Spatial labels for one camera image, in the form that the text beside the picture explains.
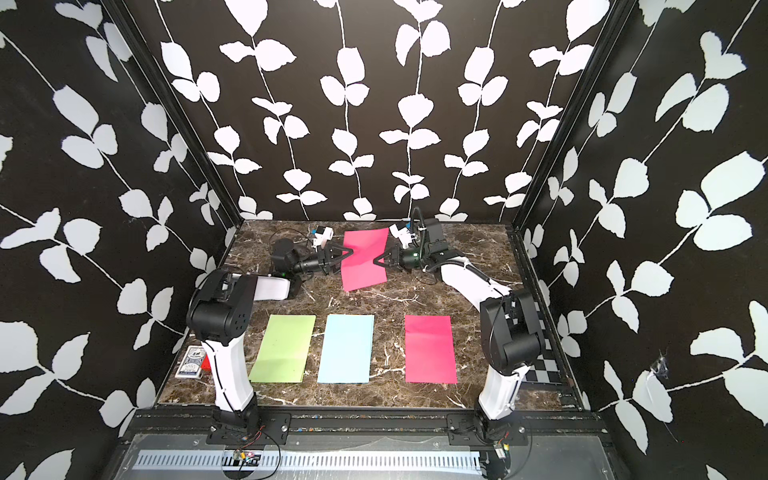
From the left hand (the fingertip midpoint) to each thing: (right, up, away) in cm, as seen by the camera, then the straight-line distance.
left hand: (354, 255), depth 86 cm
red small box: (-41, -30, -5) cm, 51 cm away
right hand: (+6, -1, -3) cm, 7 cm away
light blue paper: (-2, -29, +3) cm, 29 cm away
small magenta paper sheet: (+2, -4, 0) cm, 4 cm away
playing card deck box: (-46, -31, -3) cm, 55 cm away
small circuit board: (-24, -48, -16) cm, 56 cm away
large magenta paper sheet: (+23, -29, +3) cm, 37 cm away
